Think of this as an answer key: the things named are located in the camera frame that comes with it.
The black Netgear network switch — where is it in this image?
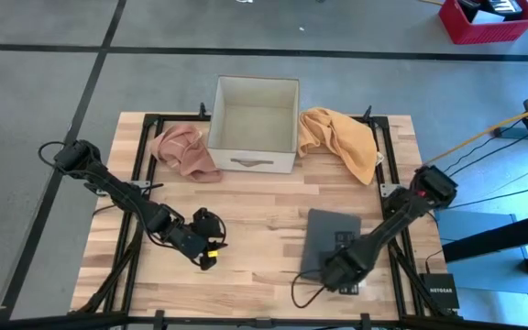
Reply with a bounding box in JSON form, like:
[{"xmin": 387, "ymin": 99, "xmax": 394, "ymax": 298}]
[{"xmin": 418, "ymin": 272, "xmax": 461, "ymax": 311}]

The red plastic crate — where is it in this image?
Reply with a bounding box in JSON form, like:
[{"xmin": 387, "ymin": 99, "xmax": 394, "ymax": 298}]
[{"xmin": 437, "ymin": 0, "xmax": 528, "ymax": 46}]

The black rig strut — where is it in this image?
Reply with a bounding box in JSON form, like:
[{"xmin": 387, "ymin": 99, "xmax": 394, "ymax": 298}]
[{"xmin": 441, "ymin": 208, "xmax": 528, "ymax": 263}]

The black metal table frame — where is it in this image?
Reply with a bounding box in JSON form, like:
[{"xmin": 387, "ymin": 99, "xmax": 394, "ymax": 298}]
[{"xmin": 69, "ymin": 104, "xmax": 465, "ymax": 322}]

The grey floor platform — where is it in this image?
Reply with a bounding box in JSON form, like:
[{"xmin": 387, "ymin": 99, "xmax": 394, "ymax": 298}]
[{"xmin": 433, "ymin": 209, "xmax": 528, "ymax": 295}]

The beige fabric storage box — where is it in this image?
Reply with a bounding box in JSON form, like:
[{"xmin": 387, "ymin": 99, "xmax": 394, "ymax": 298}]
[{"xmin": 206, "ymin": 74, "xmax": 301, "ymax": 175}]

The black floor cable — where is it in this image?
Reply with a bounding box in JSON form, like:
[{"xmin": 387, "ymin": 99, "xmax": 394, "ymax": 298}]
[{"xmin": 446, "ymin": 182, "xmax": 528, "ymax": 213}]

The black metal crossbeam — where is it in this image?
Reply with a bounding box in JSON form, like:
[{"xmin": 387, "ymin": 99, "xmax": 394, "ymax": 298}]
[{"xmin": 0, "ymin": 311, "xmax": 528, "ymax": 330}]

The dark grey waffle towel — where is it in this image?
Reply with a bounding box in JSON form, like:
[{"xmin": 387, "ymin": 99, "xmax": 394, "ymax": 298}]
[{"xmin": 300, "ymin": 208, "xmax": 363, "ymax": 283}]

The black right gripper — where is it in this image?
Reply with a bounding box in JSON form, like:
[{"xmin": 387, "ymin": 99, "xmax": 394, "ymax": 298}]
[{"xmin": 321, "ymin": 230, "xmax": 371, "ymax": 296}]

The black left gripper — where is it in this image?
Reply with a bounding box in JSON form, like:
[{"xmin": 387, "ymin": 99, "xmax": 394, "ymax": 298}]
[{"xmin": 170, "ymin": 207, "xmax": 228, "ymax": 271}]

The yellow cable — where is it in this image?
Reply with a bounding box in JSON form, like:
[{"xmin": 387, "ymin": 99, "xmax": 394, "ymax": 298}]
[{"xmin": 422, "ymin": 103, "xmax": 528, "ymax": 167}]

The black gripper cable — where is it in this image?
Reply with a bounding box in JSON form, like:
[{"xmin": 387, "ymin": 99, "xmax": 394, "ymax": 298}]
[{"xmin": 290, "ymin": 269, "xmax": 334, "ymax": 310}]

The orange-yellow towel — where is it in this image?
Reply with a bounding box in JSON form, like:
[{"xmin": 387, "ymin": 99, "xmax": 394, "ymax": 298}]
[{"xmin": 296, "ymin": 106, "xmax": 385, "ymax": 187}]

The pink towel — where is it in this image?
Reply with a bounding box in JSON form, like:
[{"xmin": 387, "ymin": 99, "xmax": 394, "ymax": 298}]
[{"xmin": 148, "ymin": 124, "xmax": 224, "ymax": 183}]

